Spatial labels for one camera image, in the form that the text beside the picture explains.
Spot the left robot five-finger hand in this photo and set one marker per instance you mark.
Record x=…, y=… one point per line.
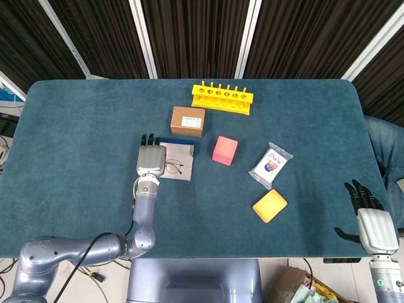
x=151, y=161

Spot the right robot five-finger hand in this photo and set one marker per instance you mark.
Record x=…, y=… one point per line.
x=377, y=232

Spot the black wire-frame eyeglasses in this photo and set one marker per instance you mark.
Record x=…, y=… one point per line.
x=173, y=167

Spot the blue patterned glasses case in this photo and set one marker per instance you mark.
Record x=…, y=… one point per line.
x=184, y=151

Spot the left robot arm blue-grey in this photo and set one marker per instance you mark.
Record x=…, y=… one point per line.
x=143, y=214

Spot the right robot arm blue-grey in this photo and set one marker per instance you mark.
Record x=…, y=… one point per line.
x=388, y=281

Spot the black table control panel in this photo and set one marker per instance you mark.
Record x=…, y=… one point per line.
x=342, y=260

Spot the brown cardboard box white label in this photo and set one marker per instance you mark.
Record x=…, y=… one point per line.
x=186, y=121

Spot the blue velvet table cloth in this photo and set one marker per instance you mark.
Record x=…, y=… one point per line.
x=94, y=126

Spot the pink foam cube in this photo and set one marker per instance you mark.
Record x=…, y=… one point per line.
x=224, y=150

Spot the blue jeans leg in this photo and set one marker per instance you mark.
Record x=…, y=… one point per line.
x=385, y=139

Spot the yellow test tube rack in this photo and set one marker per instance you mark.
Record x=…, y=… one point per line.
x=221, y=94

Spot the open cardboard box on floor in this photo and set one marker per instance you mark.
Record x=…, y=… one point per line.
x=290, y=284

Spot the yellow sponge green backing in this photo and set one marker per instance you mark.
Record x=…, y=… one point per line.
x=269, y=205

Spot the white plastic snack packet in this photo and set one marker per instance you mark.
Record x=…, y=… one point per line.
x=269, y=167

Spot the blue-grey robot torso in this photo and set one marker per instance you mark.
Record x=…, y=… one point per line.
x=192, y=281

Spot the black power strip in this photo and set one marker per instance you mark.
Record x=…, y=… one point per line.
x=97, y=277

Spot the dark brown pleated curtain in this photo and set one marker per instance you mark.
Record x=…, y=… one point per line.
x=195, y=38

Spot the blue printed box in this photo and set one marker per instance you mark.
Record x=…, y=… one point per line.
x=8, y=94

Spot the aluminium frame post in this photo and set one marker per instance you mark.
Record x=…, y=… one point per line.
x=143, y=38
x=376, y=44
x=66, y=38
x=11, y=86
x=248, y=38

